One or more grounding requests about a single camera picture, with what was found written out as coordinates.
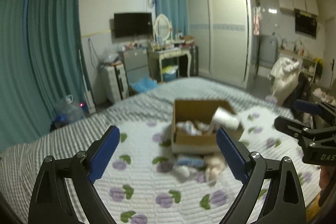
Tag blue tissue pack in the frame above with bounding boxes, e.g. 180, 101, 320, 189
177, 155, 205, 168

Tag person right hand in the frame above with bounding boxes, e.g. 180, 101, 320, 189
319, 166, 335, 190

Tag white clothes pile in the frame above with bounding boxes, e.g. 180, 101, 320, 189
268, 57, 301, 106

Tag grey washing machine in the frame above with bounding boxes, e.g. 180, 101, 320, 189
259, 35, 278, 69

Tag white marbled foam roll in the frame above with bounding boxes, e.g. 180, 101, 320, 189
207, 107, 240, 135

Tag black range hood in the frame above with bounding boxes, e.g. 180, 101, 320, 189
294, 9, 317, 38

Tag clear water jug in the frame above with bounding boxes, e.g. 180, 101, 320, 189
55, 94, 85, 123

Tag white floral quilt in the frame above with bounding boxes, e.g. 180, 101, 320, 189
1, 78, 320, 223

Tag brown cardboard box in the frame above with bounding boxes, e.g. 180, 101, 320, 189
171, 100, 244, 155

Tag white kitchen cabinets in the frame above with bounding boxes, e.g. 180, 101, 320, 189
278, 0, 319, 16

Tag white sliding wardrobe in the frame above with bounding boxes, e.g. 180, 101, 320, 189
187, 0, 252, 89

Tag white suitcase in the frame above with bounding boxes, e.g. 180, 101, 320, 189
101, 63, 129, 103

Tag teal window curtain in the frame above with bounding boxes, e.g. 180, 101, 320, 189
1, 0, 89, 151

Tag blue plastic bag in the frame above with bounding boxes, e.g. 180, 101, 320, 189
129, 75, 159, 94

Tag white dressing table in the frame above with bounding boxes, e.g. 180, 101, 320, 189
147, 46, 199, 82

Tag white oval vanity mirror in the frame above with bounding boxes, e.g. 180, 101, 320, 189
153, 14, 173, 44

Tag grey mini fridge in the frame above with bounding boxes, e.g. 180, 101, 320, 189
120, 48, 149, 84

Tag black wall television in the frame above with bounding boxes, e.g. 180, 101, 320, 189
114, 12, 153, 38

